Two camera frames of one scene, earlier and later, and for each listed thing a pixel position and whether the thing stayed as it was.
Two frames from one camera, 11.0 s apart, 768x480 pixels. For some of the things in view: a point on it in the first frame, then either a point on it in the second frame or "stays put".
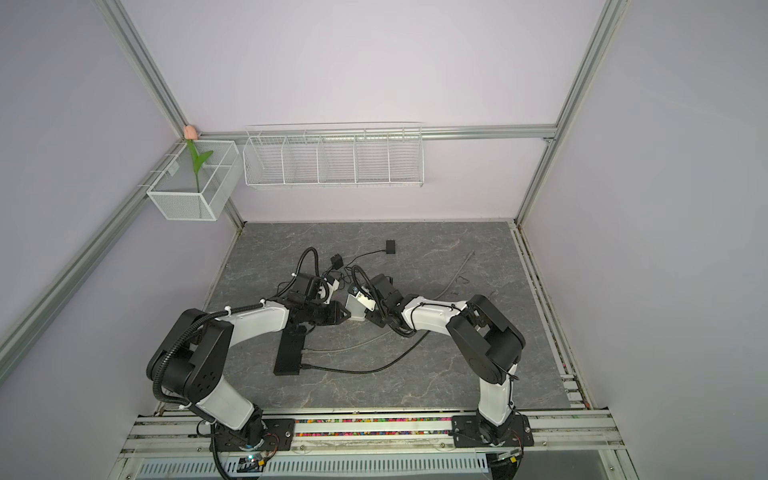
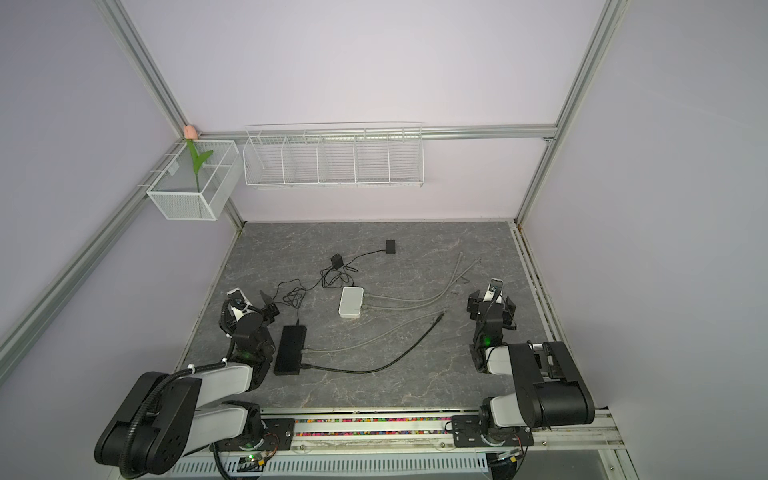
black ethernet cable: [371, 369] stays put
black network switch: [291, 351] stays put
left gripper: [336, 315] to [269, 311]
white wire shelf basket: [334, 156] stays put
